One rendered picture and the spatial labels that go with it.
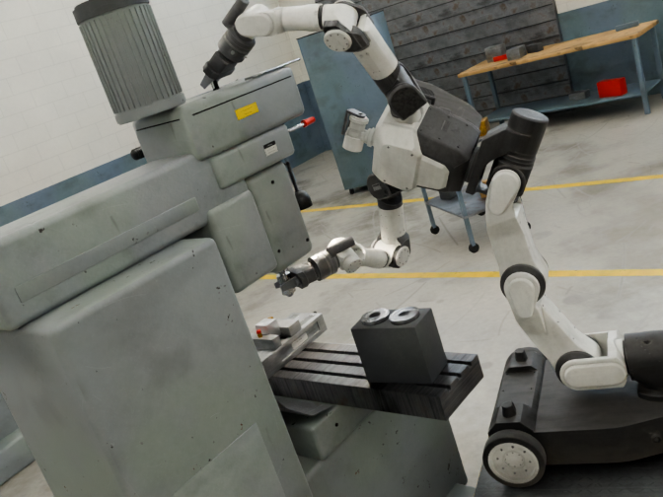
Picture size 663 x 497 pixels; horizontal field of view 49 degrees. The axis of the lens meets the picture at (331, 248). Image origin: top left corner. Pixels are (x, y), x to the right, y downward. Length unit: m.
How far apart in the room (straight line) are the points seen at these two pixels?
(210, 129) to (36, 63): 7.46
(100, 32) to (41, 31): 7.56
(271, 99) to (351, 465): 1.19
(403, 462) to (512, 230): 0.92
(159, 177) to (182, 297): 0.34
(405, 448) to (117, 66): 1.59
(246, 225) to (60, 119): 7.42
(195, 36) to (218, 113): 8.80
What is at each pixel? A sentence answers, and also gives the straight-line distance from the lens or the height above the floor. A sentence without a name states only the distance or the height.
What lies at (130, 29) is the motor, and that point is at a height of 2.11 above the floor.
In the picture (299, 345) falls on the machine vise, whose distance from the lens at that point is 2.58.
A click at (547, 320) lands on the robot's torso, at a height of 0.87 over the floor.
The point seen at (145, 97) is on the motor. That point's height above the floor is 1.94.
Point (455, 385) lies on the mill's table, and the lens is 2.12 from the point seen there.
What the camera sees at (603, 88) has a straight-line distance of 8.91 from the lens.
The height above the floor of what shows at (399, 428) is 0.60.
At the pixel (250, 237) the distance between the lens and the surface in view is 2.12.
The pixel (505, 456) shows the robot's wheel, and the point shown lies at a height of 0.51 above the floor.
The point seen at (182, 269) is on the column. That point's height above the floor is 1.53.
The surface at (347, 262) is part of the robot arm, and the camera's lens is 2.40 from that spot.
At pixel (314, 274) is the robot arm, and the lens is 2.37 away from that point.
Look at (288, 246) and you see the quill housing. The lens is 2.25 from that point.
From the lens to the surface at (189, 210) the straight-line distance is 1.99.
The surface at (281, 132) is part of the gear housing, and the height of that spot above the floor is 1.71.
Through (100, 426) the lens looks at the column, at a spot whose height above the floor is 1.31.
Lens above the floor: 1.98
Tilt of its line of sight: 17 degrees down
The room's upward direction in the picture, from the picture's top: 18 degrees counter-clockwise
